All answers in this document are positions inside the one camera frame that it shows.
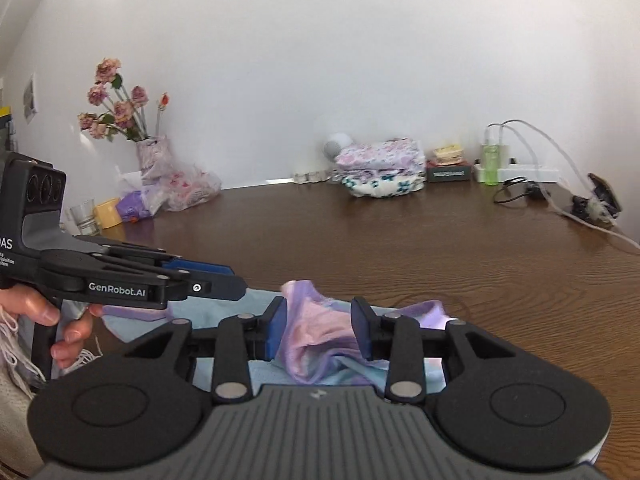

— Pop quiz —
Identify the pink blue purple garment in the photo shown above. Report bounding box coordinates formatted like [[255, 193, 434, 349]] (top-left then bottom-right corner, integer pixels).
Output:
[[98, 278, 457, 396]]

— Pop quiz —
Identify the person left hand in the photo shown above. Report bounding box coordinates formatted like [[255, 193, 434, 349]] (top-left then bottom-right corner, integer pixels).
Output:
[[1, 284, 103, 370]]

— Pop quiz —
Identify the clear glass cup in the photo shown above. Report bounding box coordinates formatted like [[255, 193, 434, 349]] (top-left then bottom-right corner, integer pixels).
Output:
[[70, 200, 101, 236]]

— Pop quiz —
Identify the yellow cup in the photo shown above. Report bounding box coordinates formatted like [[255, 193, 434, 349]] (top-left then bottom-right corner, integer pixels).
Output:
[[94, 197, 122, 230]]

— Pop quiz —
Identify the clear plastic bag red print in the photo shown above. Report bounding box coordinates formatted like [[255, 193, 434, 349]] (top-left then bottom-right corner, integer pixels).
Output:
[[153, 167, 221, 212]]

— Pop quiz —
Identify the purple packet in plastic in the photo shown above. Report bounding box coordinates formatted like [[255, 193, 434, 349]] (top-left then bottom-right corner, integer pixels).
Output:
[[116, 186, 166, 222]]

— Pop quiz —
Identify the crinkled pink vase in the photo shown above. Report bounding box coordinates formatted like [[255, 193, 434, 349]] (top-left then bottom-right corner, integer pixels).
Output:
[[136, 136, 175, 184]]

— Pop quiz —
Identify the white teal flower folded cloth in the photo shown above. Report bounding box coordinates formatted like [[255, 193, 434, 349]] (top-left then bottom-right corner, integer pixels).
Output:
[[341, 170, 425, 198]]

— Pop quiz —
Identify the dried pink rose bouquet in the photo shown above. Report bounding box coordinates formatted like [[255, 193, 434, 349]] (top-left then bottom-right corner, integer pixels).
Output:
[[77, 58, 170, 143]]

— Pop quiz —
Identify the grey refrigerator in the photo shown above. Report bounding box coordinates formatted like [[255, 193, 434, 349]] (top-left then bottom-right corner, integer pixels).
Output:
[[0, 106, 12, 153]]

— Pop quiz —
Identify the dark green box white text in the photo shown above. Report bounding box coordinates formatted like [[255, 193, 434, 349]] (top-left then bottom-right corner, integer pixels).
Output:
[[425, 160, 473, 183]]

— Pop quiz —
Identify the pink floral folded cloth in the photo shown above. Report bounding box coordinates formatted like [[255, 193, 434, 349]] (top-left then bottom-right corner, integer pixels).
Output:
[[335, 138, 426, 172]]

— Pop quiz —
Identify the yellow snack pack stack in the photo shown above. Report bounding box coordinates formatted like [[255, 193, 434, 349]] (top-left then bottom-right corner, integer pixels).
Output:
[[433, 143, 463, 166]]

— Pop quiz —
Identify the white power strip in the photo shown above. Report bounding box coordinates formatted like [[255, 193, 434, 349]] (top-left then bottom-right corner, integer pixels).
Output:
[[489, 164, 560, 185]]

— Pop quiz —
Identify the green spray bottle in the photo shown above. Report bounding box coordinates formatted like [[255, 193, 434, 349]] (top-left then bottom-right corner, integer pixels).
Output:
[[482, 127, 501, 186]]

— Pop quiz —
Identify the phone on black stand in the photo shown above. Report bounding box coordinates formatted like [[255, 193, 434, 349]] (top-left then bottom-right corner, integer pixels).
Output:
[[570, 172, 623, 229]]

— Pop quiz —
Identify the wall poster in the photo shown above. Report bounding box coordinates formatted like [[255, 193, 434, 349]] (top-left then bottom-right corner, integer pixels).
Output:
[[23, 74, 38, 124]]

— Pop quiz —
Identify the black cable with adapter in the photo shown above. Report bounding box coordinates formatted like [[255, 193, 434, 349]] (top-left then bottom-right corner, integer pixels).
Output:
[[492, 174, 549, 206]]

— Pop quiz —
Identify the white charging cable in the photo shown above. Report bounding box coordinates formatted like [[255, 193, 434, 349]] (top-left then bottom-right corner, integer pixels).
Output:
[[485, 118, 640, 252]]

